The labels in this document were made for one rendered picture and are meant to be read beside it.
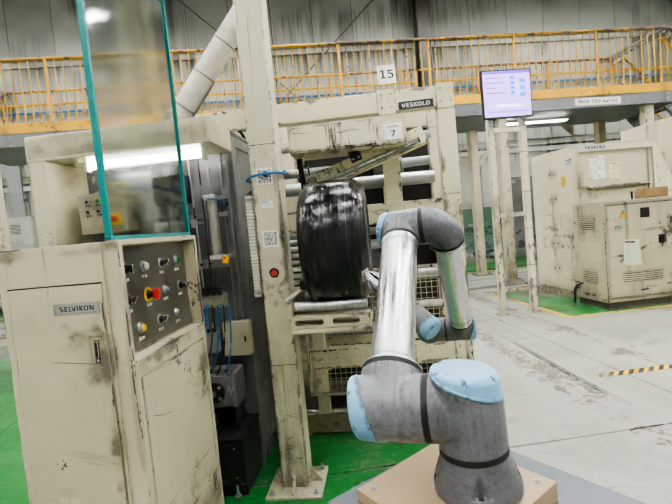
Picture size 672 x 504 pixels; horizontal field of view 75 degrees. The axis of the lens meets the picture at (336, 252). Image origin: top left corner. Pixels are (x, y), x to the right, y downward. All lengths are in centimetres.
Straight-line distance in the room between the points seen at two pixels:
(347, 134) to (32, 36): 1145
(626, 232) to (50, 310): 562
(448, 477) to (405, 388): 20
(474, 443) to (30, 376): 129
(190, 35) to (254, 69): 1003
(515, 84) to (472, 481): 517
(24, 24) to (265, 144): 1159
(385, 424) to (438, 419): 11
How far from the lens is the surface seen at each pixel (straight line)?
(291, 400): 221
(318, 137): 233
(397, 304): 118
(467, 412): 99
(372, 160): 242
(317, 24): 1217
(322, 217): 184
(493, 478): 106
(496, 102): 569
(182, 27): 1231
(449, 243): 143
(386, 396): 102
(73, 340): 156
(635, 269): 615
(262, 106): 214
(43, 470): 177
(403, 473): 120
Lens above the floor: 125
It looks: 3 degrees down
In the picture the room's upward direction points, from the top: 5 degrees counter-clockwise
